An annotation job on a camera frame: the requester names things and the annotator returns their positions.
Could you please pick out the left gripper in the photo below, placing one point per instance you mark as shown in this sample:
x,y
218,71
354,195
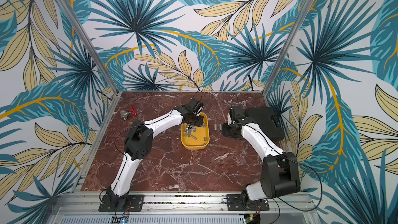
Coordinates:
x,y
199,123

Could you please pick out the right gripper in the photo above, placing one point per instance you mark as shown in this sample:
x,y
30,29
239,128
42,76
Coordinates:
x,y
229,129

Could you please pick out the yellow plastic storage box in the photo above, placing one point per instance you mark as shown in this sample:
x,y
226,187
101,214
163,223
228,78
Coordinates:
x,y
195,138

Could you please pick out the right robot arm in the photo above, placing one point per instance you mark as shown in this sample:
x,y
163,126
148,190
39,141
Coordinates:
x,y
280,169

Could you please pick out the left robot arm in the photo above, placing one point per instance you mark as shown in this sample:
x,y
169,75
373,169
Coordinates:
x,y
138,145

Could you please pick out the black plastic tool case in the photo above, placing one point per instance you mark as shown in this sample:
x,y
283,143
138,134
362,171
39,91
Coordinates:
x,y
265,117

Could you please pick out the metal valve red handle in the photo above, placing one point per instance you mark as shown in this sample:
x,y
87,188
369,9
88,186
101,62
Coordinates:
x,y
124,114

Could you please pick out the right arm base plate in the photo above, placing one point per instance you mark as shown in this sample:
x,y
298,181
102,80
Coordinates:
x,y
241,202

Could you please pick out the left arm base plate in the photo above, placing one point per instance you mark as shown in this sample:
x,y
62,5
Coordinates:
x,y
131,203

